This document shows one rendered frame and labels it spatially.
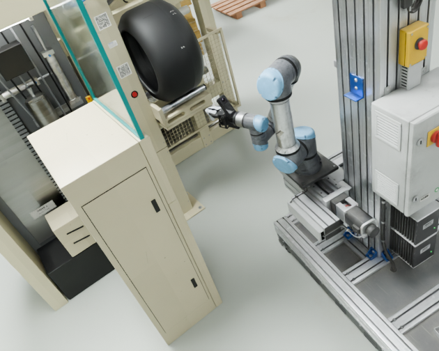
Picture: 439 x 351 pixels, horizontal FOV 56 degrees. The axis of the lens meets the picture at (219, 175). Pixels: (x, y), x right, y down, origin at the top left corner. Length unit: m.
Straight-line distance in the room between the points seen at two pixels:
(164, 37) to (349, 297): 1.67
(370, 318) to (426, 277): 0.37
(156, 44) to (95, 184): 0.97
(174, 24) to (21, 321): 2.17
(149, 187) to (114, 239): 0.28
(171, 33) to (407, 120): 1.38
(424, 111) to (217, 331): 1.62
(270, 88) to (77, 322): 1.97
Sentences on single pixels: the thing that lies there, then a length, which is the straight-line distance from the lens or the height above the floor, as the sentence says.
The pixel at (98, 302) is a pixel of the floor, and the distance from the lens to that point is 2.95.
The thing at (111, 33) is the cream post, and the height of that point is 1.43.
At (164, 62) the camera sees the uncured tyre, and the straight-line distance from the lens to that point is 2.37.
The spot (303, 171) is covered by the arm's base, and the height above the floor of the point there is 0.74.
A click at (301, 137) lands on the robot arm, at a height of 0.95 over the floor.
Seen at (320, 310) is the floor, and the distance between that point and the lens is 2.48.
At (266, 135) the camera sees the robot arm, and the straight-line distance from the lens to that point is 2.02.
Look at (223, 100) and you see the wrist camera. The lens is 2.01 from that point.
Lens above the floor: 2.15
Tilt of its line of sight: 40 degrees down
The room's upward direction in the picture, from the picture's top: 18 degrees counter-clockwise
